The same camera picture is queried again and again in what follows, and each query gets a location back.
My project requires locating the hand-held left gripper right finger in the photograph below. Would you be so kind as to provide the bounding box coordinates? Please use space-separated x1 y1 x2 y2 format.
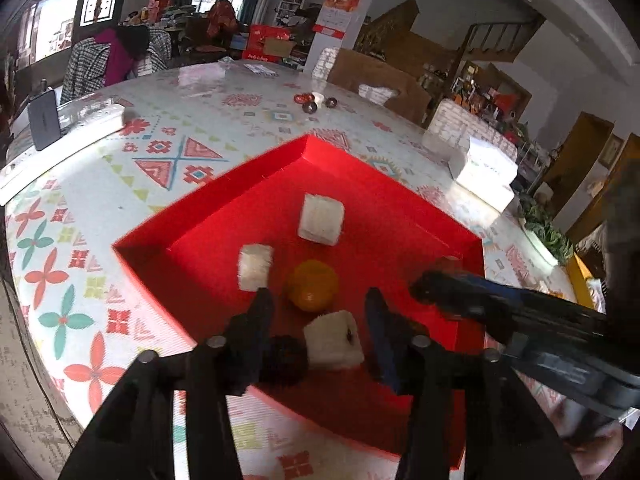
364 287 581 480

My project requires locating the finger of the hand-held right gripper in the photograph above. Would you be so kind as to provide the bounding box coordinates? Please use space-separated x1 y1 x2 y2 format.
450 271 552 312
410 270 522 347

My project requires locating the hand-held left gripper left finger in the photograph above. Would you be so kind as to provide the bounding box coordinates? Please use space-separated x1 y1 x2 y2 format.
57 287 276 480

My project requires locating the red date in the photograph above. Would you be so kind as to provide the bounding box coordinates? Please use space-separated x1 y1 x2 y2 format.
260 335 310 386

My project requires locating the white foam fruit net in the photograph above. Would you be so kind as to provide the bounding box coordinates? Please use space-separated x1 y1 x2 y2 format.
236 243 274 292
303 310 365 372
298 193 346 247

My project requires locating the orange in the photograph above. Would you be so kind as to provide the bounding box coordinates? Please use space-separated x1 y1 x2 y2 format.
286 259 339 311

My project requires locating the red cardboard box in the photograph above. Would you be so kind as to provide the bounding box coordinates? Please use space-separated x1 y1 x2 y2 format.
112 134 486 471

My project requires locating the pale green oval plate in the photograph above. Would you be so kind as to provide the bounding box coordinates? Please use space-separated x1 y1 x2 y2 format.
520 210 561 268

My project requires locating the yellow cardboard box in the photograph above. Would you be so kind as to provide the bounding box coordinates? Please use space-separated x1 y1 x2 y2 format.
565 252 601 311

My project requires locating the green potted plant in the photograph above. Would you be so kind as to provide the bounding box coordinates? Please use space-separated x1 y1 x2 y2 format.
517 192 576 263

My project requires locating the white tissue box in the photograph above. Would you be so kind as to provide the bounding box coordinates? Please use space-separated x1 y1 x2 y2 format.
447 135 518 211

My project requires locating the wooden door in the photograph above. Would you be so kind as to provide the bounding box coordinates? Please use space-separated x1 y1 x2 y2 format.
542 112 616 211

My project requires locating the chair with patterned cover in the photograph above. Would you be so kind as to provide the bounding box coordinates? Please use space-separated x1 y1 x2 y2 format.
429 97 516 161

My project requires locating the brown cardboard box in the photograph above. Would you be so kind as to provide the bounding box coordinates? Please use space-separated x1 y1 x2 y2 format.
327 47 433 126

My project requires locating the wooden staircase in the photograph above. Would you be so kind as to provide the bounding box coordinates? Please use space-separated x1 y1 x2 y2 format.
357 0 546 63

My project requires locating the long white box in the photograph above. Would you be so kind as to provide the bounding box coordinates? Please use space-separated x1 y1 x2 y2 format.
0 100 126 206

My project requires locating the red printed carton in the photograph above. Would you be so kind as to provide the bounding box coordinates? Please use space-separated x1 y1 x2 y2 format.
242 24 292 63

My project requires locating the dark grey power bank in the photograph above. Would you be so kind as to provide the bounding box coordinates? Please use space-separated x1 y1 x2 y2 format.
27 87 63 151

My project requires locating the checkered jacket on chair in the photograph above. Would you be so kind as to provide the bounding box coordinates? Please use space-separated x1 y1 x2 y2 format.
60 37 111 106

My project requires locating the framed wall picture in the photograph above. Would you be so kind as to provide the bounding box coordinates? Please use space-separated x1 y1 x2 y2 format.
597 135 626 168

